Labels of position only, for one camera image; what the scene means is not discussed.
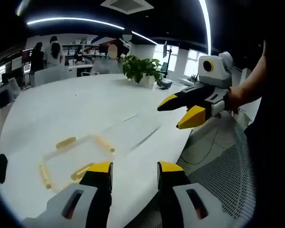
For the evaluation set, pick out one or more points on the yellow tape strip marker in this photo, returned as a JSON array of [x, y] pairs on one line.
[[105, 143], [45, 177], [66, 142], [82, 171]]

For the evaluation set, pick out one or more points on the green potted plant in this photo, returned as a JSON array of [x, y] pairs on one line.
[[140, 69]]

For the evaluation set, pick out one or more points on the small window plant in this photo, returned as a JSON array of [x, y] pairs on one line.
[[193, 78]]

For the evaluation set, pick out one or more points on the ceiling air vent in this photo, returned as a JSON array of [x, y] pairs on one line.
[[127, 5]]

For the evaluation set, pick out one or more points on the grey mesh office chair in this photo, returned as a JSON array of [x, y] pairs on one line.
[[218, 161]]

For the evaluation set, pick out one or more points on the curved ceiling light strip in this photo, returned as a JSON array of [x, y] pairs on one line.
[[207, 26], [85, 21]]

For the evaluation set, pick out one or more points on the person's dark clothing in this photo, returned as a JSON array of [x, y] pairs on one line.
[[275, 142]]

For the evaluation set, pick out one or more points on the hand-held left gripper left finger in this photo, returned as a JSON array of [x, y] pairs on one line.
[[69, 204]]

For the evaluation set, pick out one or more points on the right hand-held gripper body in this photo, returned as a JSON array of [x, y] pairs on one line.
[[218, 71]]

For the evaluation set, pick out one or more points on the black monitor on stand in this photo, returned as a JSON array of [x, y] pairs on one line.
[[167, 53]]

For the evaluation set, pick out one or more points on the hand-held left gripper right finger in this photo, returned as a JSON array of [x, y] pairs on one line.
[[180, 202]]

